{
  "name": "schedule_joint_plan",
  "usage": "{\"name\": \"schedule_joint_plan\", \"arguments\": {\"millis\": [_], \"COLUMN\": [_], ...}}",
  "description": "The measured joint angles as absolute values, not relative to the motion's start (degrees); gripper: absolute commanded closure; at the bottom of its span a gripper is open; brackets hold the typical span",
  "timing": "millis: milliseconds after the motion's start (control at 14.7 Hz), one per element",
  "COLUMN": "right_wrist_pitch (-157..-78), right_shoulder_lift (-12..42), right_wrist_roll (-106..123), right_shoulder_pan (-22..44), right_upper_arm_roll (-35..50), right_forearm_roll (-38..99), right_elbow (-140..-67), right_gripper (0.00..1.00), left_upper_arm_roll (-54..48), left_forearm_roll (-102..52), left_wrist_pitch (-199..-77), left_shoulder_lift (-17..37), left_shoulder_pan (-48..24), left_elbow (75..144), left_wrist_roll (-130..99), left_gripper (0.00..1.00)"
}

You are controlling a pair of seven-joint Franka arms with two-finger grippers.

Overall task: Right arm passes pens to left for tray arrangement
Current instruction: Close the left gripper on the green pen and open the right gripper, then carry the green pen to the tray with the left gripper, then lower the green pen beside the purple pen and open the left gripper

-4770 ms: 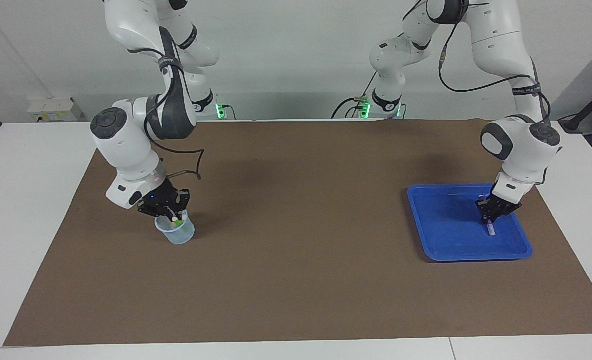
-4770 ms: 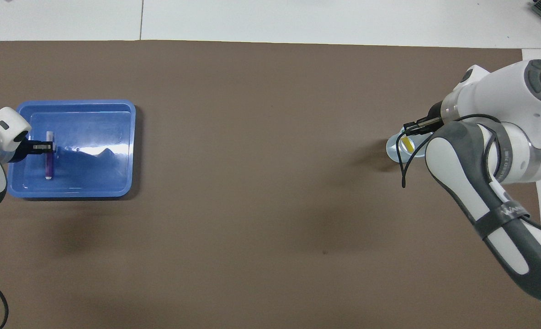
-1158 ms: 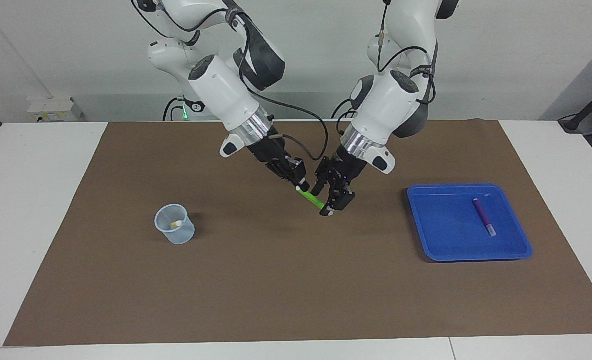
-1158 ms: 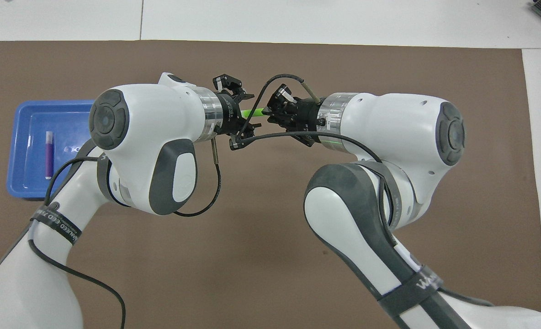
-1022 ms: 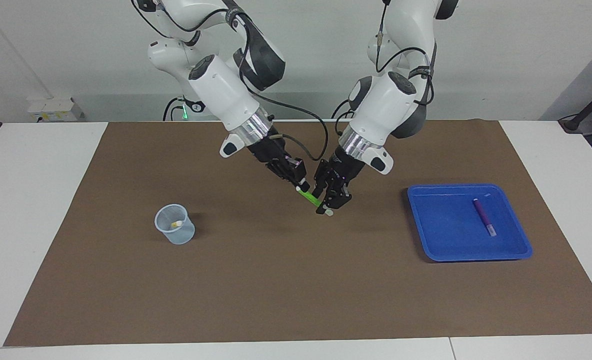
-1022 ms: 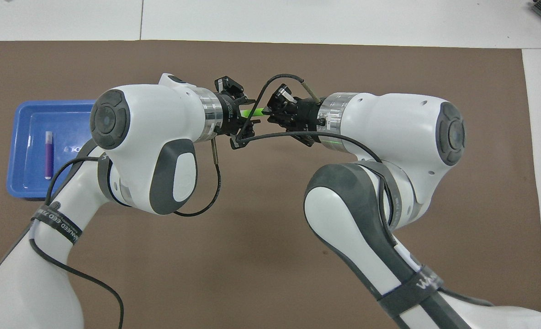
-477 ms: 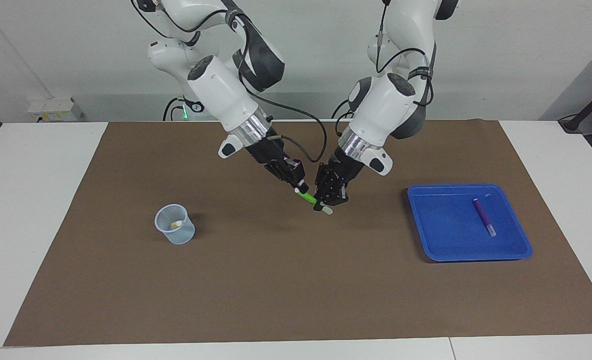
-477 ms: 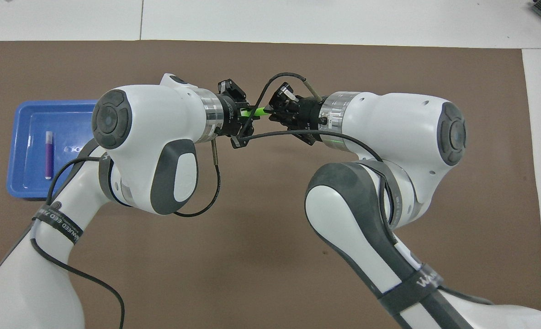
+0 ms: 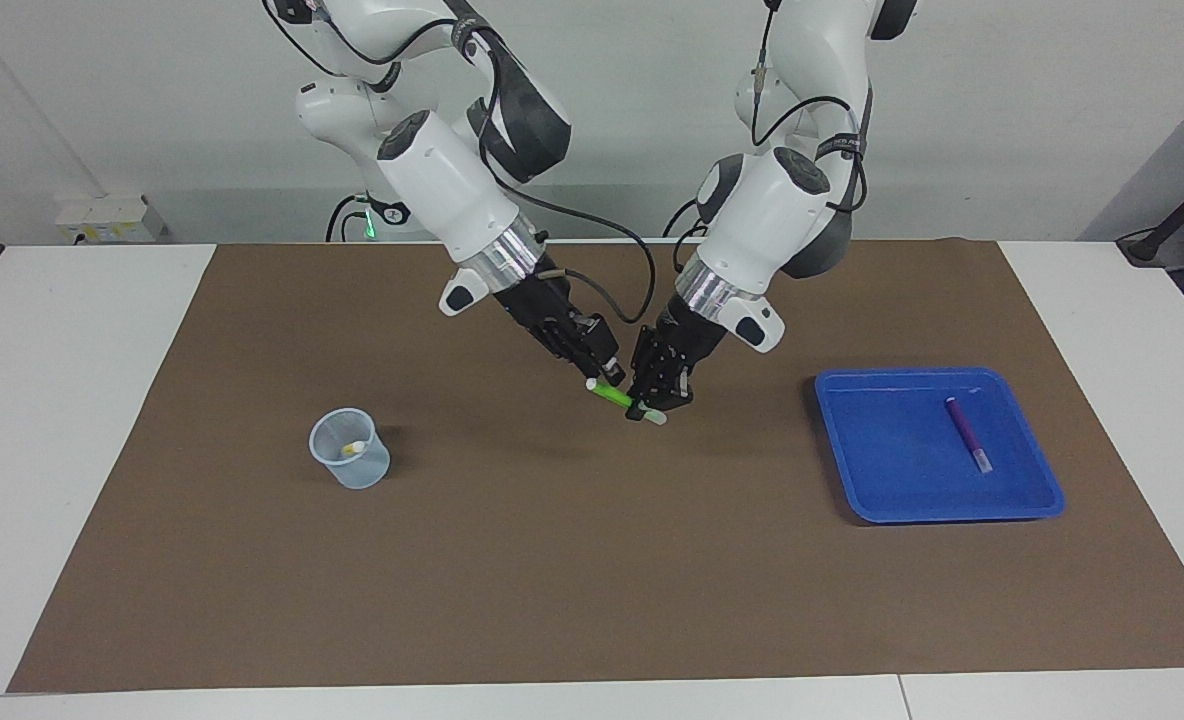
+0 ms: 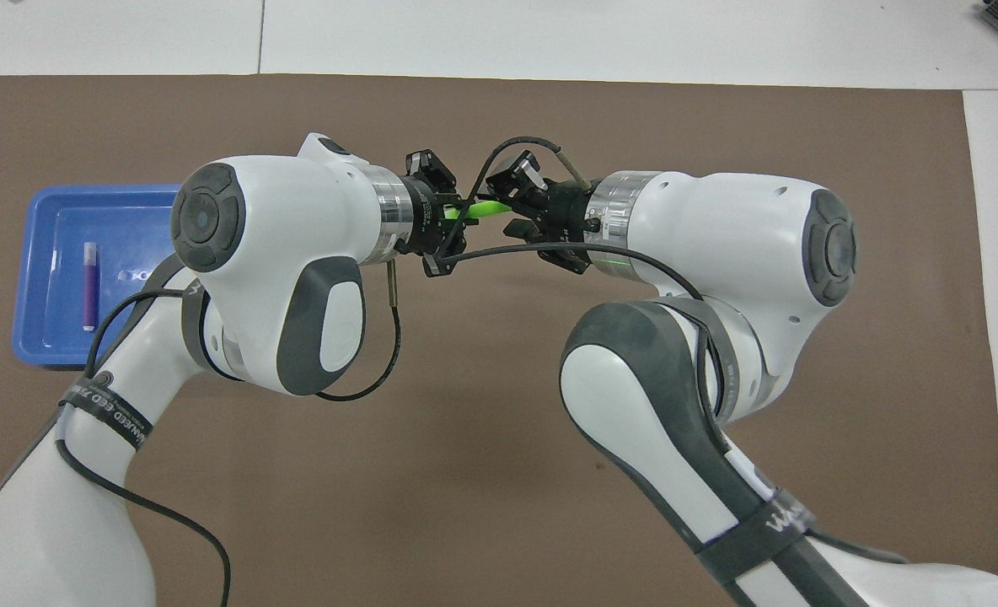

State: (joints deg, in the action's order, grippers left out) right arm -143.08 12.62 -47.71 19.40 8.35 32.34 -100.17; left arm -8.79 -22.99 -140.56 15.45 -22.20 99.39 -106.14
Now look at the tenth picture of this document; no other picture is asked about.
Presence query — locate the purple marker pen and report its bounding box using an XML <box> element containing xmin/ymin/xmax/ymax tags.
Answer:
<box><xmin>83</xmin><ymin>242</ymin><xmax>98</xmax><ymax>332</ymax></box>

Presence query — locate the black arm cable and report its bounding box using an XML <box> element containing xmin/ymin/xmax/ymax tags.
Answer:
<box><xmin>54</xmin><ymin>257</ymin><xmax>403</xmax><ymax>607</ymax></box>
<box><xmin>448</xmin><ymin>137</ymin><xmax>727</xmax><ymax>422</ymax></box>

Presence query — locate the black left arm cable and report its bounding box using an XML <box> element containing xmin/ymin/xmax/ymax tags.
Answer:
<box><xmin>54</xmin><ymin>257</ymin><xmax>403</xmax><ymax>607</ymax></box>

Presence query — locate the green marker pen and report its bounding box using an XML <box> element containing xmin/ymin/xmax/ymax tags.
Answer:
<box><xmin>444</xmin><ymin>198</ymin><xmax>513</xmax><ymax>224</ymax></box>

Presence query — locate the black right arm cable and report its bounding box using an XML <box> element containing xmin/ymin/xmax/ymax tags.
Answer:
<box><xmin>448</xmin><ymin>137</ymin><xmax>727</xmax><ymax>422</ymax></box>

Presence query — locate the brown table mat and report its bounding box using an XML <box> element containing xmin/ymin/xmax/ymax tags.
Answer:
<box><xmin>0</xmin><ymin>74</ymin><xmax>998</xmax><ymax>607</ymax></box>

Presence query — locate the blue plastic tray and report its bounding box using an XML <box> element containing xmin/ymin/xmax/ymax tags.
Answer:
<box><xmin>12</xmin><ymin>184</ymin><xmax>213</xmax><ymax>367</ymax></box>

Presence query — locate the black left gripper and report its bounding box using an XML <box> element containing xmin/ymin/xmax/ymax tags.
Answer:
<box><xmin>400</xmin><ymin>148</ymin><xmax>466</xmax><ymax>279</ymax></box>

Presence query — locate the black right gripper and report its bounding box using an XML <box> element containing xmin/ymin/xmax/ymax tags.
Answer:
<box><xmin>486</xmin><ymin>150</ymin><xmax>593</xmax><ymax>275</ymax></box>

